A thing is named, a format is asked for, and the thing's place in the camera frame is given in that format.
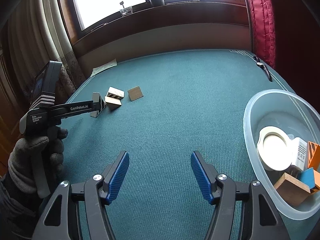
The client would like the grey zebra-stripe wedge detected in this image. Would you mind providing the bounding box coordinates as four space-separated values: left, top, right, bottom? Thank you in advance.
90 92 106 118

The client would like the white zebra-stripe wedge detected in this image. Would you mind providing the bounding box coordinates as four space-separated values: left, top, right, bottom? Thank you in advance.
106 87 125 100

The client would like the light wooden wedge block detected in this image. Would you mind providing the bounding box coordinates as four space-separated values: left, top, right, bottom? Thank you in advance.
127 86 143 101

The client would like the white round plastic ring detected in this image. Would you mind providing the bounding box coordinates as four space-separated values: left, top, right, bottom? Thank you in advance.
256 126 295 171

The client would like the plain wooden rectangular block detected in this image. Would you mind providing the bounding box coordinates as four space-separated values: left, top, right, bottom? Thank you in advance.
274 173 311 206

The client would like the blue wooden wedge block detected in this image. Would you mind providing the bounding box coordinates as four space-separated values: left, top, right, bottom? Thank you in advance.
298 167 315 189

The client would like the white wall charger plug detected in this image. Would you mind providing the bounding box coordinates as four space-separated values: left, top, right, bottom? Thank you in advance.
292 137 308 171

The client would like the orange tiger-stripe wedge front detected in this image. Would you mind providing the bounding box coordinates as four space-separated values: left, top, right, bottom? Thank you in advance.
310 170 320 194

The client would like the orange tiger-stripe wedge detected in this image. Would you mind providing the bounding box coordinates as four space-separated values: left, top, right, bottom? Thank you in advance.
308 141 320 170
310 170 320 194

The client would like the clear plastic bowl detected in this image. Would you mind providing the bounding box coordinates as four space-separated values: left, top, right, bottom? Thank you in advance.
243 89 319 220

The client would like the grey gloved left hand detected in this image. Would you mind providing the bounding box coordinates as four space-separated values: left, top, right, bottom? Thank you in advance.
4 126 68 199

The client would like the printed paper sheet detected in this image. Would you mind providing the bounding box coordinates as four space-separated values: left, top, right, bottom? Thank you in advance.
90 59 117 77

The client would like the beige patterned curtain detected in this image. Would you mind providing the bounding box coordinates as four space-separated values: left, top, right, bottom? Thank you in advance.
1 0 85 109

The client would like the small glass on sill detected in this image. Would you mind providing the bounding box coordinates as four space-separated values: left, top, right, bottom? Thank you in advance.
119 1 133 17

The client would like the red quilted curtain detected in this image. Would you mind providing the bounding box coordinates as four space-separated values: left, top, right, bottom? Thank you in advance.
248 0 319 76

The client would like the dark wooden window frame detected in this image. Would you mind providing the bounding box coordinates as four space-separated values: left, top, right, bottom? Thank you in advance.
58 0 251 58

